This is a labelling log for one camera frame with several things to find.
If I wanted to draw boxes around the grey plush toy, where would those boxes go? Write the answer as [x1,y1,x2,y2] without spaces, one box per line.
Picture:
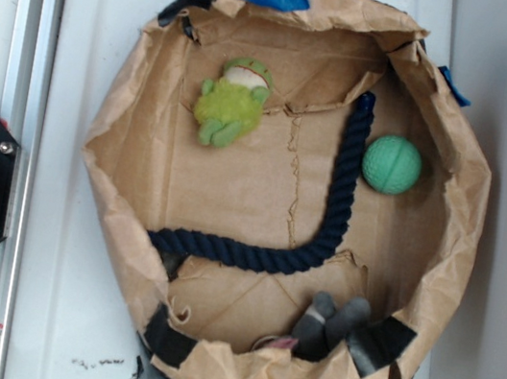
[268,292,372,362]

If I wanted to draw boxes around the aluminium extrusion rail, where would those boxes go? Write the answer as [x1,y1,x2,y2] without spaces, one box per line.
[0,0,65,379]

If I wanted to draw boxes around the dark blue thick rope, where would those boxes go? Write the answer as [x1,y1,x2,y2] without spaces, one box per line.
[143,60,379,290]

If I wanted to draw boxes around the green rubber ball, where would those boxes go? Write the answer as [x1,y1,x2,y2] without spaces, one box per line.
[361,134,423,196]

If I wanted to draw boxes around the white plastic board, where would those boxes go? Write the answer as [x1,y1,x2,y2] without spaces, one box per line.
[4,0,453,379]

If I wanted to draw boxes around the green plush frog toy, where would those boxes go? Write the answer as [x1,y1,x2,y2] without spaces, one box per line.
[193,57,274,148]

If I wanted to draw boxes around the brown paper bag bin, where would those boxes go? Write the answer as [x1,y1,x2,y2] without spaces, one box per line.
[83,0,491,379]

